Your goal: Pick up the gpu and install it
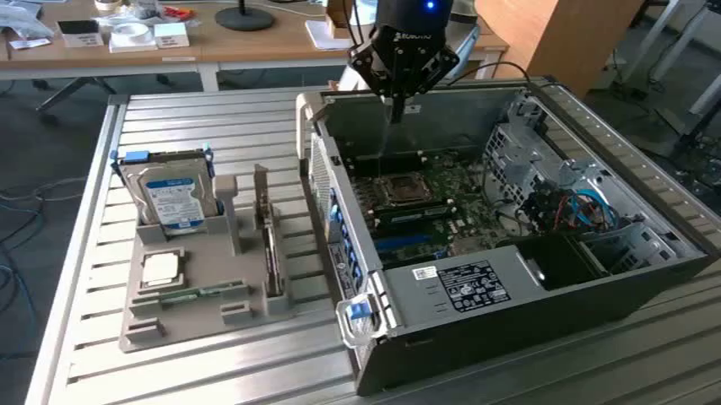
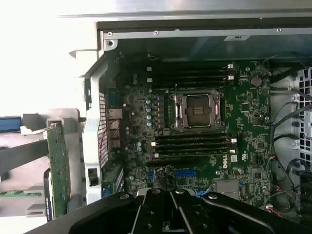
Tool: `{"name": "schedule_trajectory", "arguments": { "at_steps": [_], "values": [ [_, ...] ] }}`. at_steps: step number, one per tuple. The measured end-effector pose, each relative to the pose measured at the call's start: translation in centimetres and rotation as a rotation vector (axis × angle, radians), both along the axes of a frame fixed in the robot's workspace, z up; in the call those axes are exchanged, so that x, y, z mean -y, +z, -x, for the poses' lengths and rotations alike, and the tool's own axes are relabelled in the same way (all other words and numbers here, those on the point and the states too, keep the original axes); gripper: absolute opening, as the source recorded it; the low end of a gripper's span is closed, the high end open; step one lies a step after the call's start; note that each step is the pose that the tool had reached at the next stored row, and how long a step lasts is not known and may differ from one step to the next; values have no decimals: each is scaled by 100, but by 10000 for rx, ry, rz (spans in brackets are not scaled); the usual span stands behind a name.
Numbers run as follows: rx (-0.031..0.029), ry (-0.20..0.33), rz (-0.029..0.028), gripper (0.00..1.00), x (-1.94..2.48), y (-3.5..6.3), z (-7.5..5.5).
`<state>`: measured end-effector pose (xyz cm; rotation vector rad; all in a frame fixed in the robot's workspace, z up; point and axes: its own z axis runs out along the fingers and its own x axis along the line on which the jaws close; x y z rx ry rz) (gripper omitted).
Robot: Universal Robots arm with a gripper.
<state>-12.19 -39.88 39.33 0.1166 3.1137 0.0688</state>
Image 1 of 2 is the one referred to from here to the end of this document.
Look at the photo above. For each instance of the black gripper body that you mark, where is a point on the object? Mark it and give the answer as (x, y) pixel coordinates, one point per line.
(411, 25)

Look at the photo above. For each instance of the black graphics card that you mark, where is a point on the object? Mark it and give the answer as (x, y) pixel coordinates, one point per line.
(272, 261)

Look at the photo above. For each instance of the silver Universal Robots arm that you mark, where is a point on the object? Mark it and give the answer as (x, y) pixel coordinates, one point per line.
(468, 46)

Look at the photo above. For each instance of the white paper stack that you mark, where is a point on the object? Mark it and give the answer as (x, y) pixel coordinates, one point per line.
(320, 38)

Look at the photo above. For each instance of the brown cardboard box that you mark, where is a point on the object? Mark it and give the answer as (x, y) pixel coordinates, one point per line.
(336, 21)

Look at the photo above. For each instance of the wooden desk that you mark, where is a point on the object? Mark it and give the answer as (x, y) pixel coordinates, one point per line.
(253, 46)

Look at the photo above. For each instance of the wooden cabinet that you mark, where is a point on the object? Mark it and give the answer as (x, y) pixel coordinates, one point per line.
(563, 42)

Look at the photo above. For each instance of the black round lamp base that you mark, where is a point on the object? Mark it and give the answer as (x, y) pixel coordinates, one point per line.
(244, 19)

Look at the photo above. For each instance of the metal disk bay cage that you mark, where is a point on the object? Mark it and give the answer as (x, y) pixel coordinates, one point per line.
(523, 169)

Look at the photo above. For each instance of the CPU socket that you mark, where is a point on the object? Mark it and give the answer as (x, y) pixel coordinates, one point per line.
(405, 187)

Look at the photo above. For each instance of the green motherboard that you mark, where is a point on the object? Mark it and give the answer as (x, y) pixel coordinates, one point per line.
(472, 198)

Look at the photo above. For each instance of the orange small item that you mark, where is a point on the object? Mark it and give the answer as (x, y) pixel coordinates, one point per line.
(179, 13)

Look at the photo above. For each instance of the RAM stick with white label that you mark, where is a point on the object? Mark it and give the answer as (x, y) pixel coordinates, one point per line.
(411, 216)

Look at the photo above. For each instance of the white cube box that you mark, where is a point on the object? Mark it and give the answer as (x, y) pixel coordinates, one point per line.
(169, 36)

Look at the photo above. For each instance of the flat white box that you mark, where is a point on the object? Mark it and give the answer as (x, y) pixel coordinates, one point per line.
(132, 46)

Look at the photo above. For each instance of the blue expansion slot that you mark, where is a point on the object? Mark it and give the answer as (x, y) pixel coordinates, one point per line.
(399, 242)

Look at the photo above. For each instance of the white tape roll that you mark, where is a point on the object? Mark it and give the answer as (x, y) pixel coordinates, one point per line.
(130, 30)

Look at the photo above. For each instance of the hard disk in blue caddy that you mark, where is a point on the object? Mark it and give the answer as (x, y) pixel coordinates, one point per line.
(168, 198)

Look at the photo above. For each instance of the beige tape roll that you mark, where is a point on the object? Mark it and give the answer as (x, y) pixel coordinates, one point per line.
(106, 4)

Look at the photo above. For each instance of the white box with black top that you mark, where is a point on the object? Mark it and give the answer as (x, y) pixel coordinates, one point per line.
(80, 34)

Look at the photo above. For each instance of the office chair base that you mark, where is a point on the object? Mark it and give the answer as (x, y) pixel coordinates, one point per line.
(66, 90)

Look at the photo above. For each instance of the grey power supply unit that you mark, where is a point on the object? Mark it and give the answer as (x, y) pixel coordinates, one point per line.
(411, 295)

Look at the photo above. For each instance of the white label card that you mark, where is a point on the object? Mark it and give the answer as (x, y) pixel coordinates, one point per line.
(28, 43)

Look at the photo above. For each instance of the silver CPU chip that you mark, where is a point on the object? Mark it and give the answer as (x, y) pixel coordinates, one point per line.
(160, 268)

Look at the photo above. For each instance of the clear plastic bag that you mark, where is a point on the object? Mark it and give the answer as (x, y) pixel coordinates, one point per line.
(22, 21)

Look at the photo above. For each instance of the open black PC case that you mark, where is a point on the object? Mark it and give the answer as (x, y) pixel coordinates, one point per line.
(506, 329)

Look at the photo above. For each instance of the green RAM stick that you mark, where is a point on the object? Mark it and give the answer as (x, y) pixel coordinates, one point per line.
(180, 294)

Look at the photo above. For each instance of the grey parts rack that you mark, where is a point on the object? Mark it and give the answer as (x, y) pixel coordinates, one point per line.
(213, 312)

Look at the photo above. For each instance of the white table frame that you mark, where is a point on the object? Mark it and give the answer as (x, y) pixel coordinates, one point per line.
(706, 95)

